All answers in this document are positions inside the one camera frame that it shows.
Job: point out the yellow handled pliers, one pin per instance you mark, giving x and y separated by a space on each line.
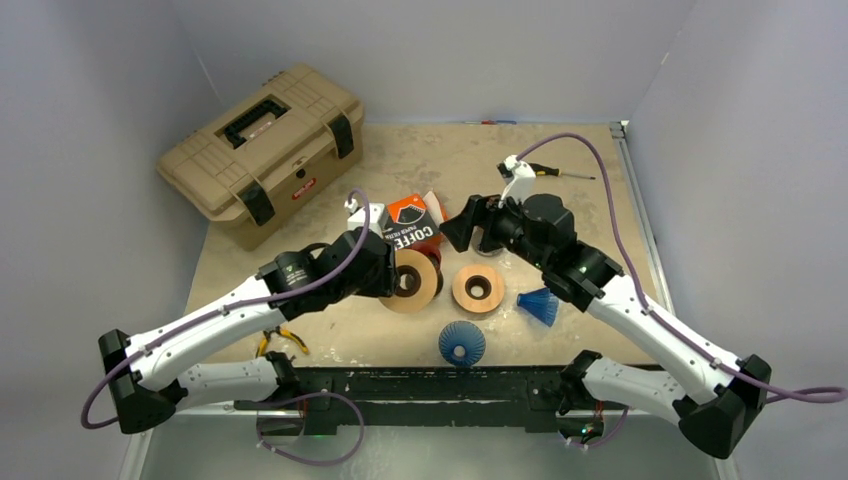
269 334

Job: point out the glass carafe with collar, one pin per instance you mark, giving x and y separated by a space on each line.
487 253

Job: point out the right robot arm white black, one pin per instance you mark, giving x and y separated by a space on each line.
710 394

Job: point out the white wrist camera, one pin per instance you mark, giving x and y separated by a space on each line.
519 177
374 217

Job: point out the wooden dripper stand black base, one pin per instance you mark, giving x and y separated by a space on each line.
420 279

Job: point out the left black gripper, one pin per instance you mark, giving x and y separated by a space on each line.
385 281

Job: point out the tan plastic toolbox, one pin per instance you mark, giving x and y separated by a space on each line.
252 168

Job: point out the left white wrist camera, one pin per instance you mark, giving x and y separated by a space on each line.
374 217

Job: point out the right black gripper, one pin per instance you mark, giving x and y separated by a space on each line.
480 211

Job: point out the wooden ring dripper holder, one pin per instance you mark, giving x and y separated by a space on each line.
478 289

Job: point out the blue ribbed dripper cone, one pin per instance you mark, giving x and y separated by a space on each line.
462 344

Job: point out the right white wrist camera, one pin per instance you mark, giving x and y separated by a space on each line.
519 177

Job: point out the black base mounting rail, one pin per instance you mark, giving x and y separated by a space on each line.
322 399

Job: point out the yellow black screwdriver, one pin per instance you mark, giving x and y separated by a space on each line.
542 170

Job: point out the coffee paper filter box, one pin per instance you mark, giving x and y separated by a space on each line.
413 219

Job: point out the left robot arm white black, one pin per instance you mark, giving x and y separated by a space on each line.
153 375

